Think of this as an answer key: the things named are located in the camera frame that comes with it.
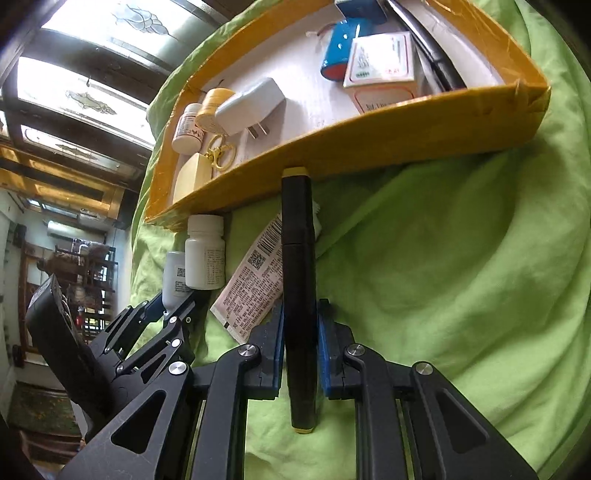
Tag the small white red-label box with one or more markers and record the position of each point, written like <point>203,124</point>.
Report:
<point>378,60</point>

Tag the white bottle with coloured label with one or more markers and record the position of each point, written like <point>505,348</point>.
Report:
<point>187,129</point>

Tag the white ointment tube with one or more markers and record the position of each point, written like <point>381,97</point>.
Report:
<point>249,286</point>

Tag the large white pill bottle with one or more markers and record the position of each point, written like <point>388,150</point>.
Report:
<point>205,254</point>

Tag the yellow jar with label lid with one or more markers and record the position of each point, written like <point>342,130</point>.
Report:
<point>212,106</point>

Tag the black marker with purple band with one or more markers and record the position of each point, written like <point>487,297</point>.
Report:
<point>429,50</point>

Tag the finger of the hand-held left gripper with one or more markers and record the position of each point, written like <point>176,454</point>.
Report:
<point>178,330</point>
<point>154,305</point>

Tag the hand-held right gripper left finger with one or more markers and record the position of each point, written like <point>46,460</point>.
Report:
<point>277,350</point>

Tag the dark wooden shelf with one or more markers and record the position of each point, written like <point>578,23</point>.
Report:
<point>99,277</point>

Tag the small white pill bottle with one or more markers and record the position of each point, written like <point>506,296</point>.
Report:
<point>175,277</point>

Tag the dark patterned rug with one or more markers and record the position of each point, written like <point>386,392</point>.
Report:
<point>41,410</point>

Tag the green blanket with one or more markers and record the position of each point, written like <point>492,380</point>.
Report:
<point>438,254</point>

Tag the yellow cardboard tray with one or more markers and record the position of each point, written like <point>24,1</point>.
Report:
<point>369,138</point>

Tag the black marker with yellow caps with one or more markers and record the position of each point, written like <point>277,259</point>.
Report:
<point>300,277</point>

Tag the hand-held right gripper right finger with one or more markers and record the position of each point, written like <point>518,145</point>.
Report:
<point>325,360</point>

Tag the teal and white medicine box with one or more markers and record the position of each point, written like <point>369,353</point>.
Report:
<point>362,9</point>

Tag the white power adapter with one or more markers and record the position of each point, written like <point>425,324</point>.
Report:
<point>249,101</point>

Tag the white air conditioner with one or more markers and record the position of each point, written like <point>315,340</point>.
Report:
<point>74,228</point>

